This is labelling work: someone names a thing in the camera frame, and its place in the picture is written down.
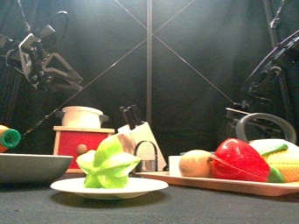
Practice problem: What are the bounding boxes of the orange toy carrot green end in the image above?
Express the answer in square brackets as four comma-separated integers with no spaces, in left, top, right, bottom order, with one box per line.
[0,124,23,153]

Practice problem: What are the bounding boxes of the yellow toy corn green husk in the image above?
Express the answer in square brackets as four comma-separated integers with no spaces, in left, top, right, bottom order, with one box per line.
[259,143,299,184]

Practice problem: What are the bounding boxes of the green starfruit half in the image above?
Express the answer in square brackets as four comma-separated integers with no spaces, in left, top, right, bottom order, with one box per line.
[93,135,127,166]
[76,150,141,189]

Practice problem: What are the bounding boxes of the red toy bell pepper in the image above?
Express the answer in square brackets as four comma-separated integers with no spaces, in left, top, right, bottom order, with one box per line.
[211,137,272,183]

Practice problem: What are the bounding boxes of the light wooden tray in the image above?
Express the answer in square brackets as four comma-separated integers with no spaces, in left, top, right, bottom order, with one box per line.
[135,171,299,197]

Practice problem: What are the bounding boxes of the beige toy onion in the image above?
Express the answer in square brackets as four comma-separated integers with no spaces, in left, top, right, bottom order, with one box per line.
[177,149,215,179]

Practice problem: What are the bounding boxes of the grey vertical frame pole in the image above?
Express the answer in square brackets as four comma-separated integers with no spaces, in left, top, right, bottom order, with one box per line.
[145,0,155,127]

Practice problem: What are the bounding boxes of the green starfruit top half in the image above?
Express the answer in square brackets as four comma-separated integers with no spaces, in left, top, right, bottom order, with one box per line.
[93,135,127,166]

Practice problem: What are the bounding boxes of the small white block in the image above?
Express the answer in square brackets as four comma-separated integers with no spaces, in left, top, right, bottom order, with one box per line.
[167,155,184,177]

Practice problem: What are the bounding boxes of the green starfruit bottom half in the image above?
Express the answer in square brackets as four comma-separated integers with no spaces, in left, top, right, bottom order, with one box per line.
[76,150,141,189]

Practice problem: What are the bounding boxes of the white kettle grey handle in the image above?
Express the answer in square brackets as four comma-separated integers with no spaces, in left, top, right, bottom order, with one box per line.
[235,112,299,156]

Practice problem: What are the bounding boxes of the red wooden toy grinder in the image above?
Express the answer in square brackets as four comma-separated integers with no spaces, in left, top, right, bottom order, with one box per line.
[52,125,117,174]

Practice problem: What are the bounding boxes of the white round plate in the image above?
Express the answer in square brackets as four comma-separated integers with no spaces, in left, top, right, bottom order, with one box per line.
[49,177,169,200]

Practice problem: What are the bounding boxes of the black handled toy knife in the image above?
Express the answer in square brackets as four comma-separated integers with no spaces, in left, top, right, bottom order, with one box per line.
[119,106,136,131]
[131,103,147,124]
[125,105,143,127]

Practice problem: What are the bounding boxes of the white knife block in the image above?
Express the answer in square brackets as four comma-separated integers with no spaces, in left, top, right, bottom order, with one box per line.
[116,121,168,172]

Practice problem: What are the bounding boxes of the white toy pot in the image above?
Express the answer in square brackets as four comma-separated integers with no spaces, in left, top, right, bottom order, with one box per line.
[53,105,111,130]

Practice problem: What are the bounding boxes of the grey bowl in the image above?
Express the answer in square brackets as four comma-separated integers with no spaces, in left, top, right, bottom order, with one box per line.
[0,153,75,185]

